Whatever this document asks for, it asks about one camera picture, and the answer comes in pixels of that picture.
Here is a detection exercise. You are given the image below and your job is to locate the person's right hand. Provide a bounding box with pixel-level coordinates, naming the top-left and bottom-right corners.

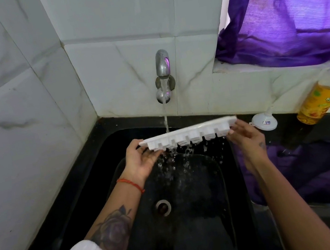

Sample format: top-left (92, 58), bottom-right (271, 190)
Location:
top-left (223, 115), bottom-right (272, 179)

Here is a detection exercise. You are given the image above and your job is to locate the chrome wall faucet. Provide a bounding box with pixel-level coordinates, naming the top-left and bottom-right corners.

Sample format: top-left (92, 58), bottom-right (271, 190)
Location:
top-left (149, 48), bottom-right (179, 105)

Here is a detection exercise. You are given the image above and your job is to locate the black sink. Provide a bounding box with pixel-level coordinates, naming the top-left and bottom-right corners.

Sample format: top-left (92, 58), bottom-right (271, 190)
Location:
top-left (0, 106), bottom-right (283, 250)

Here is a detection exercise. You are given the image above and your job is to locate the orange juice bottle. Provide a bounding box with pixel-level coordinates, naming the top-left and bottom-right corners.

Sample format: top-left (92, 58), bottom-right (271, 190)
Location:
top-left (289, 58), bottom-right (330, 127)

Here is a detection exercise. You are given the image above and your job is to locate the white plastic funnel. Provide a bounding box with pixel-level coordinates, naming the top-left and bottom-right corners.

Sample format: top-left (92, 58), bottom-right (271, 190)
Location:
top-left (247, 106), bottom-right (279, 134)

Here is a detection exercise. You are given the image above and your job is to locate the purple curtain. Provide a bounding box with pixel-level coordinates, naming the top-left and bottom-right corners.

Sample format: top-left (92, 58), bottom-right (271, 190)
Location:
top-left (207, 0), bottom-right (330, 80)

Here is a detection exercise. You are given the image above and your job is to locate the orange thread bracelet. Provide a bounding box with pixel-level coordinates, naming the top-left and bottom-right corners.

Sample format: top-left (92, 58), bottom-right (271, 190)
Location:
top-left (116, 175), bottom-right (146, 198)

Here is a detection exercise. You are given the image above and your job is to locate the person's left hand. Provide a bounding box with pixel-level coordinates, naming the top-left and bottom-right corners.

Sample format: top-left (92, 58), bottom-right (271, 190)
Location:
top-left (115, 135), bottom-right (169, 193)

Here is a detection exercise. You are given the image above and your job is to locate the person's left forearm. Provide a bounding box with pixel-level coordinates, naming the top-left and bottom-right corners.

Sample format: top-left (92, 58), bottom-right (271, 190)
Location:
top-left (77, 179), bottom-right (153, 250)

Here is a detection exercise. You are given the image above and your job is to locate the person's right forearm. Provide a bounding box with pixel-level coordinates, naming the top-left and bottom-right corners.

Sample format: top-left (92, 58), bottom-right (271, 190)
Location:
top-left (244, 148), bottom-right (330, 250)

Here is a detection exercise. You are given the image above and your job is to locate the metal sink drain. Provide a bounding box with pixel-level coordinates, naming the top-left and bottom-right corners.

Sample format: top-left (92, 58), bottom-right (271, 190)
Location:
top-left (154, 198), bottom-right (173, 218)

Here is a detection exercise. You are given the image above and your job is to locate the white ice cube tray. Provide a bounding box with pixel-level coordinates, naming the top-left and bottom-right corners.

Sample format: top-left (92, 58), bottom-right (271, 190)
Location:
top-left (136, 114), bottom-right (241, 155)

